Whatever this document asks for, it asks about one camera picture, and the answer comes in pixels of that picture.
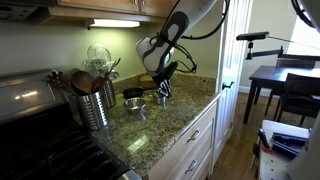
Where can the steel utensil holder with spoons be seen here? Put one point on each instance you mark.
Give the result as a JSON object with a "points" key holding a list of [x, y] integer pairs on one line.
{"points": [[90, 99]]}

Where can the stainless steel stove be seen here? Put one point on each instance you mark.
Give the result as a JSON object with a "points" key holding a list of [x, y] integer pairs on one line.
{"points": [[40, 140]]}

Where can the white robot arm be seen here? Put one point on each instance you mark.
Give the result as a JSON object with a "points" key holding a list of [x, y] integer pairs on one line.
{"points": [[156, 52]]}

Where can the white door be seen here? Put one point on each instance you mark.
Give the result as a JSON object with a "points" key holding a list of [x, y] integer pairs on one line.
{"points": [[231, 56]]}

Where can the round wooden boards stack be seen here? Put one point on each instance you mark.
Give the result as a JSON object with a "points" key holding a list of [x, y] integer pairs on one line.
{"points": [[147, 82]]}

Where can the steel mixing bowl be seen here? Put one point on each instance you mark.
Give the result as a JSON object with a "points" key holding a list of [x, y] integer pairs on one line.
{"points": [[135, 106]]}

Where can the steel utensil holder with whisk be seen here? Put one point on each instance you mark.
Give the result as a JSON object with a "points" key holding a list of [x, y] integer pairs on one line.
{"points": [[99, 63]]}

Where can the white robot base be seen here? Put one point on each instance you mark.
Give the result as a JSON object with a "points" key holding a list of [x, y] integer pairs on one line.
{"points": [[306, 165]]}

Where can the dark wooden table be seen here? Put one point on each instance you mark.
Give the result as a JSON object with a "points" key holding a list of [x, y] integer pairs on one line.
{"points": [[271, 77]]}

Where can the under-cabinet light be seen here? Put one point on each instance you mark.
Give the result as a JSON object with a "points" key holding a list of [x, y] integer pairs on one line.
{"points": [[109, 23]]}

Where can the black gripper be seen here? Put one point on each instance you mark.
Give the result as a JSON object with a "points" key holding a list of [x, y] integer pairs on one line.
{"points": [[165, 75]]}

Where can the small steel pot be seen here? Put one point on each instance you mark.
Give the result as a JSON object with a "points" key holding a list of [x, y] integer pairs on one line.
{"points": [[159, 99]]}

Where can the black camera on stand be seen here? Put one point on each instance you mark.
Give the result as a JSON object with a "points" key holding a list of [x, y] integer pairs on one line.
{"points": [[250, 37]]}

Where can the black cast iron skillet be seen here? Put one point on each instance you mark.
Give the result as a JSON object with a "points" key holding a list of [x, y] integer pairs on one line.
{"points": [[136, 92]]}

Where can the dark wooden chair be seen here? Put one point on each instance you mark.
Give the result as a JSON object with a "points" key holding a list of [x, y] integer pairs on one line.
{"points": [[299, 97]]}

